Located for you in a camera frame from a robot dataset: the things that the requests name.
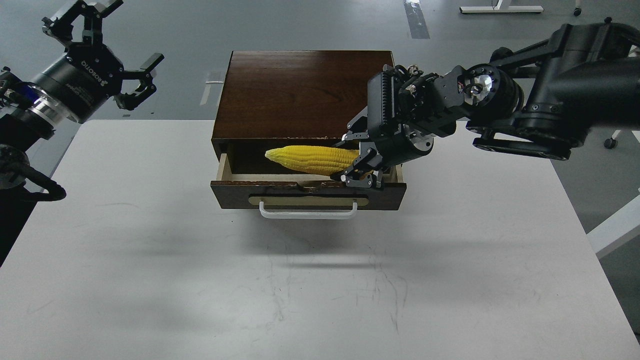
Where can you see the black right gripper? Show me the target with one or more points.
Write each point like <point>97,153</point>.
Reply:
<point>402,116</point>

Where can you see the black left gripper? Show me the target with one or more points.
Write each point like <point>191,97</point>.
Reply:
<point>80,82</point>

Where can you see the yellow corn cob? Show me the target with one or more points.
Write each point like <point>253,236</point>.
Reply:
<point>310,159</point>

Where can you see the wooden drawer with white handle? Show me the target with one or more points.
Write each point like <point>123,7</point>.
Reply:
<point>245,182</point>

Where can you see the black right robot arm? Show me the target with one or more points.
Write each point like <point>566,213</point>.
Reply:
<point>540,101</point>

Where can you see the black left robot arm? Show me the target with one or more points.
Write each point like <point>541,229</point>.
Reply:
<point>28,114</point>

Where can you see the dark wooden drawer cabinet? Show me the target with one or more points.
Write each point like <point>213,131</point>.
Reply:
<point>276,98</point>

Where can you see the grey floor tape strip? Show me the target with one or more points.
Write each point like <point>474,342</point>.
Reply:
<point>416,19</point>

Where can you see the white desk base far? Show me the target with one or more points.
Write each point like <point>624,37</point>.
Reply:
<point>501,7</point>

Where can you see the white wheeled chair base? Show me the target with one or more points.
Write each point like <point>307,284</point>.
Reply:
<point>611,142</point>

